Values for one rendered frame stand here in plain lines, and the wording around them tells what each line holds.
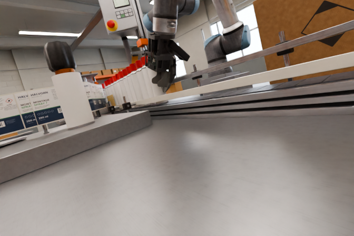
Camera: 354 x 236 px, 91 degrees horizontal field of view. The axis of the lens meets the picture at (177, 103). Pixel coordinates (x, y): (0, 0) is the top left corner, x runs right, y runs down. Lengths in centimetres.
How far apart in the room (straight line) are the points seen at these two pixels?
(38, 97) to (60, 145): 42
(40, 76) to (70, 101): 788
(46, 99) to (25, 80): 745
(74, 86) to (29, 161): 27
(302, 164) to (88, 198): 23
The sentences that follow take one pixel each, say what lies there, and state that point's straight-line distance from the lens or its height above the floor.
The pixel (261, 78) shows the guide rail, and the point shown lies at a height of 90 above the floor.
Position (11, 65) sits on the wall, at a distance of 855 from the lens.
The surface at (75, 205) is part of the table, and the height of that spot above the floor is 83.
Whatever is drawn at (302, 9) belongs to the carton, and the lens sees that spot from 60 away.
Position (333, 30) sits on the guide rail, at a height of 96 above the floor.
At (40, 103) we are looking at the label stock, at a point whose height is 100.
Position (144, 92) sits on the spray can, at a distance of 76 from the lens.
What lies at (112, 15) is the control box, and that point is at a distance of 106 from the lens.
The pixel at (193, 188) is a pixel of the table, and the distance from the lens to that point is 19.
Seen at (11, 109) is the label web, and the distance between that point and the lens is 90.
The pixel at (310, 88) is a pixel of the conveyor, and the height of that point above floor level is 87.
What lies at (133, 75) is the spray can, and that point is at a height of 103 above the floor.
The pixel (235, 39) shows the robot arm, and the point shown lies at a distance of 101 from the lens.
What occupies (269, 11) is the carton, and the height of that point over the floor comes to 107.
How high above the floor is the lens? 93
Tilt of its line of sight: 5 degrees down
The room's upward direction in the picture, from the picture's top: 15 degrees counter-clockwise
